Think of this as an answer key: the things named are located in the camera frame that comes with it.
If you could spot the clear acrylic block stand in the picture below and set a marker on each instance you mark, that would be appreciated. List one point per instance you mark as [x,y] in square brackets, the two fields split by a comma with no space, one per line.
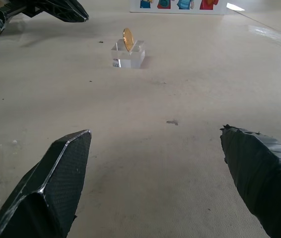
[128,55]

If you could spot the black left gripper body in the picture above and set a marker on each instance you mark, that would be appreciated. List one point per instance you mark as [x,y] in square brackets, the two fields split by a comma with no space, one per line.
[19,8]

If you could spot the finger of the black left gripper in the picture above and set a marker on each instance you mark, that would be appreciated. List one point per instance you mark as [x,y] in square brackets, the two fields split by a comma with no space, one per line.
[67,11]

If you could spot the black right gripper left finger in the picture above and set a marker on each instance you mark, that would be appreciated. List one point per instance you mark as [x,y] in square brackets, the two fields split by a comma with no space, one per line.
[56,178]

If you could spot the gold coin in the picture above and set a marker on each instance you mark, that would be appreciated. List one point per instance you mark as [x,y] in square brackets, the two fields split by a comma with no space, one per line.
[127,39]

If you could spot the taped black right gripper right finger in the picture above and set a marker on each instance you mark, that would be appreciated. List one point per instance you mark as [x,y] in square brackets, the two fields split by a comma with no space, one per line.
[264,178]

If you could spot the white cartoon figure card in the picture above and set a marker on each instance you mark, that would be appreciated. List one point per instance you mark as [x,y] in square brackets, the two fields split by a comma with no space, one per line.
[177,6]

